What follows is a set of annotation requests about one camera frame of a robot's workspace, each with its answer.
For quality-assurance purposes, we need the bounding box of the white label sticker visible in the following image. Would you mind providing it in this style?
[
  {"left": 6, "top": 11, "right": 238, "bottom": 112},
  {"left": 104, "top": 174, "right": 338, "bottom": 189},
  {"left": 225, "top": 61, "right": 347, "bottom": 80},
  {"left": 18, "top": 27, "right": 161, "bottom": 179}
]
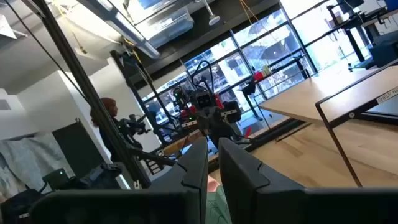
[{"left": 375, "top": 86, "right": 398, "bottom": 105}]

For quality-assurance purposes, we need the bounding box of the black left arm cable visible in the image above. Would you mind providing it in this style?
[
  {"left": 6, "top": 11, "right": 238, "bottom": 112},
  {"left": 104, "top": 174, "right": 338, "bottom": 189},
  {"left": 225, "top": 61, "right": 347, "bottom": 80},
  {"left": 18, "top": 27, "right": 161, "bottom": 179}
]
[{"left": 191, "top": 60, "right": 216, "bottom": 93}]

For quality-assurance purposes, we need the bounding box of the black standing desk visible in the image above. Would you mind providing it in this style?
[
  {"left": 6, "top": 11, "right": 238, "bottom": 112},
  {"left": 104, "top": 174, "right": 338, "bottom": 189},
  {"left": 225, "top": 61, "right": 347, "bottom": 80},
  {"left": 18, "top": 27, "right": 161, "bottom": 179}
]
[{"left": 325, "top": 0, "right": 398, "bottom": 70}]

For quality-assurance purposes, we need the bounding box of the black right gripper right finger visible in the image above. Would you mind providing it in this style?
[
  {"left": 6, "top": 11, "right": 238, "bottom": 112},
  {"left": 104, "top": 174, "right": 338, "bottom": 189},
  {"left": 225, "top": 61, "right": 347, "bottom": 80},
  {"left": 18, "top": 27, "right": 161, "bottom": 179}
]
[{"left": 219, "top": 138, "right": 398, "bottom": 224}]

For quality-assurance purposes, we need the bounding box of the person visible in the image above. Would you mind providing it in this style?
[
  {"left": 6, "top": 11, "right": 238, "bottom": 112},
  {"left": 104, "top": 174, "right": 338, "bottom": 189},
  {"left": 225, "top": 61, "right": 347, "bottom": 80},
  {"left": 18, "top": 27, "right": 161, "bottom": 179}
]
[{"left": 90, "top": 97, "right": 126, "bottom": 163}]

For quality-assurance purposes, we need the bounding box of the pink rubber slide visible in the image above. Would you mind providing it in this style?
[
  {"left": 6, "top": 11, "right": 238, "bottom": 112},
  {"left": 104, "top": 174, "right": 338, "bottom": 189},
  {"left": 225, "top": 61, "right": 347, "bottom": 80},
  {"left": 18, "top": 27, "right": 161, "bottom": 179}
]
[{"left": 207, "top": 175, "right": 222, "bottom": 194}]

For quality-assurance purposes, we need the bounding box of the black upright panel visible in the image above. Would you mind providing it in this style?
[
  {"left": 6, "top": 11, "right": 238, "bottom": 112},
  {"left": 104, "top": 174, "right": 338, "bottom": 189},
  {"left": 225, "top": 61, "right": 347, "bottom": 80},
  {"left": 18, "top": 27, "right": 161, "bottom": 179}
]
[{"left": 52, "top": 119, "right": 107, "bottom": 179}]

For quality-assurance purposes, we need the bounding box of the grey cloth cover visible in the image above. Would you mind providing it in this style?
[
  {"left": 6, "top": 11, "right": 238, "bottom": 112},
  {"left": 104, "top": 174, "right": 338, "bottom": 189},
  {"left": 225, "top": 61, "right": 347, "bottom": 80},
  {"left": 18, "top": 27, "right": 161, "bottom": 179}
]
[{"left": 0, "top": 132, "right": 76, "bottom": 202}]

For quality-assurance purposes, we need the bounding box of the white pendant lamp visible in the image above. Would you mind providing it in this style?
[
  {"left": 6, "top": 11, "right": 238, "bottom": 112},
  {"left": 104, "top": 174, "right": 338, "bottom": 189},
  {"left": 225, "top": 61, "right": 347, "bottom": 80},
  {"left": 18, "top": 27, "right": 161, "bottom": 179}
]
[{"left": 201, "top": 0, "right": 221, "bottom": 26}]

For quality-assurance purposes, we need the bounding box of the long ceiling light fixture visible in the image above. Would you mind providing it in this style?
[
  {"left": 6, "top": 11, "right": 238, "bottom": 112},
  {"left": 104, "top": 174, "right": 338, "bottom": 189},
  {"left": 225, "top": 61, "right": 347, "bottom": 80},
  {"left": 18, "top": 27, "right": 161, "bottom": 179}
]
[{"left": 77, "top": 0, "right": 161, "bottom": 60}]

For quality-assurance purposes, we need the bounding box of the black desk with red items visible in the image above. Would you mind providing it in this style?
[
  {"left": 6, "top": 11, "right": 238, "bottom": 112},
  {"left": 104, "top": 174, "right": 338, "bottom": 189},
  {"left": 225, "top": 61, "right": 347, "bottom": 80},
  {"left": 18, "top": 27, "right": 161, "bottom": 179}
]
[{"left": 236, "top": 57, "right": 312, "bottom": 122}]

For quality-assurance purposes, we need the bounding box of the black camera on stand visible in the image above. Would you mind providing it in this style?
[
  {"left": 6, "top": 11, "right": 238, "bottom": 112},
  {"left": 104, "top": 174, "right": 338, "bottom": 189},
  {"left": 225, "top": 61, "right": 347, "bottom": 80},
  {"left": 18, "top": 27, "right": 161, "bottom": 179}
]
[{"left": 117, "top": 113, "right": 152, "bottom": 147}]

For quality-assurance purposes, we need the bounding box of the wooden shelf with black frame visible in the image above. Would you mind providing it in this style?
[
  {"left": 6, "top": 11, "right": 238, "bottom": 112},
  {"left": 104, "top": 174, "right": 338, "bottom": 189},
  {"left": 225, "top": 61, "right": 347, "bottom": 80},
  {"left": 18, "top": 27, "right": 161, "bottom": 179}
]
[{"left": 259, "top": 60, "right": 398, "bottom": 188}]

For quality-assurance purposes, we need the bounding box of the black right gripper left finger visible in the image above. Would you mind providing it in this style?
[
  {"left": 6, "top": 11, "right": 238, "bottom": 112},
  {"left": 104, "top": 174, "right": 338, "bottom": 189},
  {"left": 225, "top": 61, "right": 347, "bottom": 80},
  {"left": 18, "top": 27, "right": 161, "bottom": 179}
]
[{"left": 29, "top": 136, "right": 209, "bottom": 224}]

